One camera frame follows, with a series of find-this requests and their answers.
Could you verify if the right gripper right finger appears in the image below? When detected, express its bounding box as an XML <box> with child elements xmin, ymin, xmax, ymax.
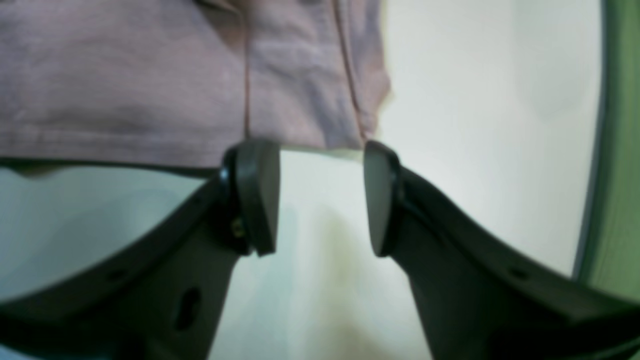
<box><xmin>363</xmin><ymin>141</ymin><xmax>640</xmax><ymax>360</ymax></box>

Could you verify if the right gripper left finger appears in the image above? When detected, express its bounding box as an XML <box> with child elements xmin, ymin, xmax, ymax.
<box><xmin>1</xmin><ymin>139</ymin><xmax>281</xmax><ymax>360</ymax></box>

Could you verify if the mauve t-shirt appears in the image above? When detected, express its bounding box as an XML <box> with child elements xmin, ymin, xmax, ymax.
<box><xmin>0</xmin><ymin>0</ymin><xmax>390</xmax><ymax>169</ymax></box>

